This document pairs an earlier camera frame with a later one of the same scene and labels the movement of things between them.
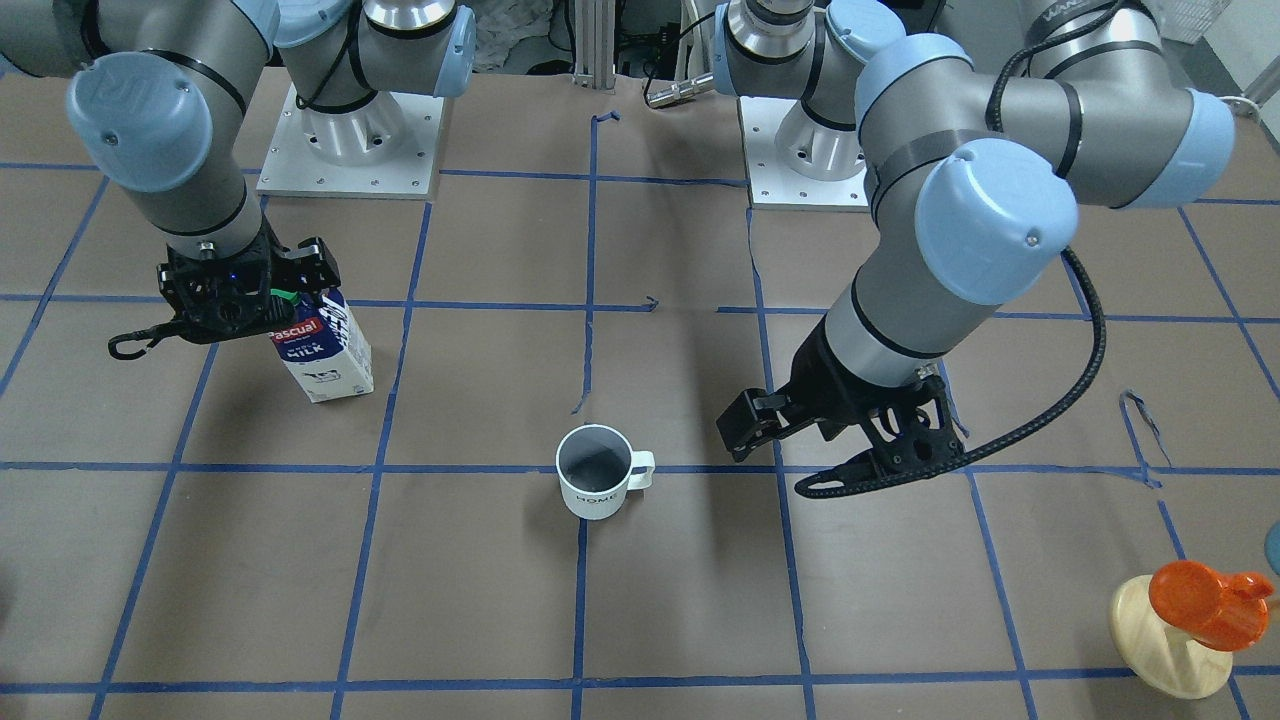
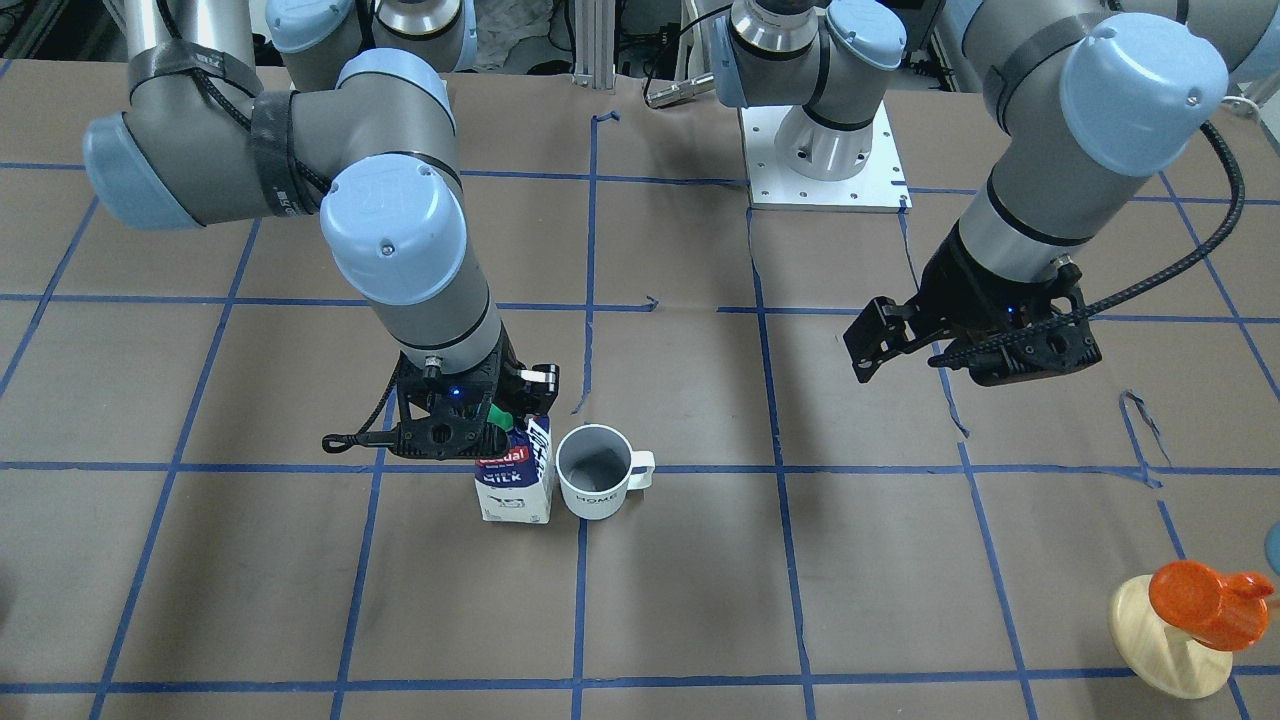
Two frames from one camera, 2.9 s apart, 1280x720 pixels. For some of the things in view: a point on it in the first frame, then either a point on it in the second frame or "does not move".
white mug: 594,465 does not move
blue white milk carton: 324,349 to 518,487
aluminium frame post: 595,44 does not move
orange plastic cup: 1219,612 does not move
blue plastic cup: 1272,547 does not move
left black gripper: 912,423 to 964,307
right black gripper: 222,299 to 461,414
